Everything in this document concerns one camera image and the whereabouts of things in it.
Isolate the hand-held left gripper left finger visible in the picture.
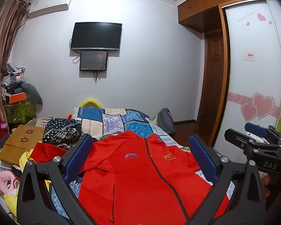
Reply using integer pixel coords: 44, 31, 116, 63
16, 133, 101, 225

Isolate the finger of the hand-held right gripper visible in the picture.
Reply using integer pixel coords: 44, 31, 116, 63
224, 128, 281, 152
244, 122, 272, 137

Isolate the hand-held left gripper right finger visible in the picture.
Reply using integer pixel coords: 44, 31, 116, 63
188, 133, 266, 225

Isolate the red zip jacket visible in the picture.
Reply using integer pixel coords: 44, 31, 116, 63
30, 130, 230, 225

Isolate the pile of mixed clothes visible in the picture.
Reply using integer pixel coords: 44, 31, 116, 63
0, 62, 26, 94

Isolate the dark patterned cloth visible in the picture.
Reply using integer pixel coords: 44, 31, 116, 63
42, 118, 83, 149

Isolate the grey backpack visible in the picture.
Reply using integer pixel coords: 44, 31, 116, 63
156, 108, 176, 135

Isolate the wooden wardrobe with white doors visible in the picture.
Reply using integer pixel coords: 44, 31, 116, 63
177, 0, 281, 146

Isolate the bamboo lap table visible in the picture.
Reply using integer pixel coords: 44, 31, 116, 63
0, 125, 46, 164

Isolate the blue patchwork bed sheet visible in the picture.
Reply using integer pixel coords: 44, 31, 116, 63
50, 107, 236, 221

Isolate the brown wooden door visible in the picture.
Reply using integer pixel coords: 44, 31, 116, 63
197, 29, 225, 123

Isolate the green patterned cloth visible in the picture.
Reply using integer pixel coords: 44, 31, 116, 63
5, 102, 37, 123

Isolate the pink plush toy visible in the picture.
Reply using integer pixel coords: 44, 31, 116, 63
0, 171, 19, 190

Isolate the orange box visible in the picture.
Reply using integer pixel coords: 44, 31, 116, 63
9, 92, 27, 104

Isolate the yellow cloth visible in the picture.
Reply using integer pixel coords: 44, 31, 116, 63
3, 151, 33, 217

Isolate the brown striped curtain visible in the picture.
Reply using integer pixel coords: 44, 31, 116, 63
0, 0, 30, 122

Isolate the white air conditioner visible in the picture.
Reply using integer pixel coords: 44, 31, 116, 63
28, 0, 72, 19

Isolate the yellow plastic ring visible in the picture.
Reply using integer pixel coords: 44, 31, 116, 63
81, 99, 103, 109

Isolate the small black wall monitor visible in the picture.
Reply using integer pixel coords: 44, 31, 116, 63
79, 50, 108, 72

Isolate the black wall television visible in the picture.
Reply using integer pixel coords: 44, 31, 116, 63
70, 22, 123, 51

